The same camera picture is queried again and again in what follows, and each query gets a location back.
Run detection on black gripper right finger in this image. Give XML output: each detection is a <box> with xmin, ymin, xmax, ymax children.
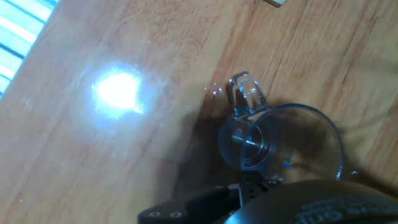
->
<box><xmin>253</xmin><ymin>171</ymin><xmax>282</xmax><ymax>203</ymax></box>

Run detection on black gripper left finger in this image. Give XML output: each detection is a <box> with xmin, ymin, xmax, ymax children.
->
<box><xmin>137</xmin><ymin>170</ymin><xmax>254</xmax><ymax>224</ymax></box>

